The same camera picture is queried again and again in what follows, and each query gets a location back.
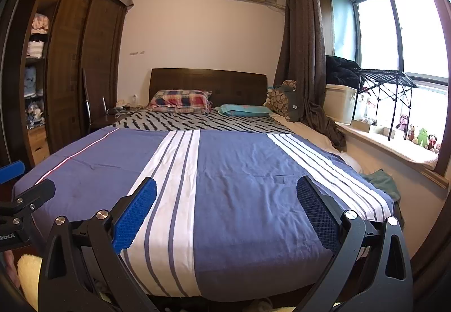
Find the dark brown curtain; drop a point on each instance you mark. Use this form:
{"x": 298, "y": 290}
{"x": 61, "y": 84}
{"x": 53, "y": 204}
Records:
{"x": 303, "y": 33}

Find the stack of folded clothes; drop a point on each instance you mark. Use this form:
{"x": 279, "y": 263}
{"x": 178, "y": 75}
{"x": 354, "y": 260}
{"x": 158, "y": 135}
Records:
{"x": 35, "y": 49}

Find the small brown bear plush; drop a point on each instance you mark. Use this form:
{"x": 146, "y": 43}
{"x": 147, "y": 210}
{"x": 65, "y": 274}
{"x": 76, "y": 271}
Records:
{"x": 411, "y": 134}

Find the teal pillow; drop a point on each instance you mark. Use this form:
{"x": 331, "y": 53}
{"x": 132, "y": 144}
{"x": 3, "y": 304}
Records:
{"x": 243, "y": 110}

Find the green cloth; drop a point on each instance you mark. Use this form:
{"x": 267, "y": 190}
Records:
{"x": 382, "y": 181}

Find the grey roller blind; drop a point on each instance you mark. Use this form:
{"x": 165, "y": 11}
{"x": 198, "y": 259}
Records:
{"x": 341, "y": 26}

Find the brown patterned cushion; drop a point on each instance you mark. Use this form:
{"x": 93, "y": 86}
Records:
{"x": 276, "y": 102}

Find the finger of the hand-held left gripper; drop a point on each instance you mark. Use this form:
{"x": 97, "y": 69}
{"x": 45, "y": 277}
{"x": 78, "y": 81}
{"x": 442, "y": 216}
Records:
{"x": 35, "y": 194}
{"x": 12, "y": 172}

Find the blue white striped duvet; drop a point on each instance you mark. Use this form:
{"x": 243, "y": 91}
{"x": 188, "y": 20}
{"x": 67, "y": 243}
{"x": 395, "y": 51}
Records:
{"x": 246, "y": 192}

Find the window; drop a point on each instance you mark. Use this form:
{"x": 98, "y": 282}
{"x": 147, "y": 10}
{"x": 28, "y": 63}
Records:
{"x": 412, "y": 33}

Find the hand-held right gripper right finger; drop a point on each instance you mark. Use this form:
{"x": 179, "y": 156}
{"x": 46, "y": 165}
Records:
{"x": 317, "y": 213}

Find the black folding table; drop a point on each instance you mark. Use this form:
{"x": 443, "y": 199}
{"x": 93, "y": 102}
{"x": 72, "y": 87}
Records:
{"x": 384, "y": 77}

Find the dark green cushion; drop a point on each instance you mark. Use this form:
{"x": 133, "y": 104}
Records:
{"x": 294, "y": 111}

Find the beige small box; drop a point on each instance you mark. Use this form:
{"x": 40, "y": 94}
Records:
{"x": 359, "y": 125}

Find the yellow fluffy rug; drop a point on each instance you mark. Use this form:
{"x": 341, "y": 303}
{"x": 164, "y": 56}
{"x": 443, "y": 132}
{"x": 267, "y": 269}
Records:
{"x": 28, "y": 273}

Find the black jacket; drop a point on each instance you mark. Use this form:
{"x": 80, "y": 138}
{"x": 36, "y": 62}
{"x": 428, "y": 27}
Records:
{"x": 341, "y": 68}

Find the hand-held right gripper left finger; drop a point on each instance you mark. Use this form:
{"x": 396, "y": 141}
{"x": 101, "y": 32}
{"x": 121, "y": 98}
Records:
{"x": 135, "y": 216}

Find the dark wooden headboard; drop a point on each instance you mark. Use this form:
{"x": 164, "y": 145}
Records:
{"x": 225, "y": 86}

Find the white storage box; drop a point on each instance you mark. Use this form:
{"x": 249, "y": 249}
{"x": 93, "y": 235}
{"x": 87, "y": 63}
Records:
{"x": 338, "y": 104}

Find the wooden window ledge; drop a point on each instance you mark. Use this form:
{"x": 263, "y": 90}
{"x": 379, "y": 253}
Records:
{"x": 422, "y": 176}

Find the cream bed sheet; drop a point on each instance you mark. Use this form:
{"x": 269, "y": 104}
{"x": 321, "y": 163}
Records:
{"x": 317, "y": 135}

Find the dark wooden wardrobe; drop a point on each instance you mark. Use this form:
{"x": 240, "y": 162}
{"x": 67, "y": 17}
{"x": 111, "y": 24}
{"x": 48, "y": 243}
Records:
{"x": 74, "y": 68}

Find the dark brown monkey plush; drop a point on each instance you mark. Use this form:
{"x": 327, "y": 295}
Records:
{"x": 432, "y": 142}

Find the dark wooden nightstand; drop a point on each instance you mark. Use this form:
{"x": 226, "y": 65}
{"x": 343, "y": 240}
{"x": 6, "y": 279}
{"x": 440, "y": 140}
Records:
{"x": 104, "y": 121}

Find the plaid pillow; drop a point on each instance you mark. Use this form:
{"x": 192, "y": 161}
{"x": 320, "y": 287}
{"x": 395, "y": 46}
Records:
{"x": 179, "y": 100}

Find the person's left forearm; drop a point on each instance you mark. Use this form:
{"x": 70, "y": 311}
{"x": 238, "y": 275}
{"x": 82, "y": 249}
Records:
{"x": 7, "y": 266}

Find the green frog plush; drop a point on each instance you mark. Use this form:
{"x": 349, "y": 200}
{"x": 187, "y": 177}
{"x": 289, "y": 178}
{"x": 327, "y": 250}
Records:
{"x": 422, "y": 137}

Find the zebra striped blanket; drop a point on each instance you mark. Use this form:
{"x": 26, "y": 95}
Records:
{"x": 197, "y": 121}

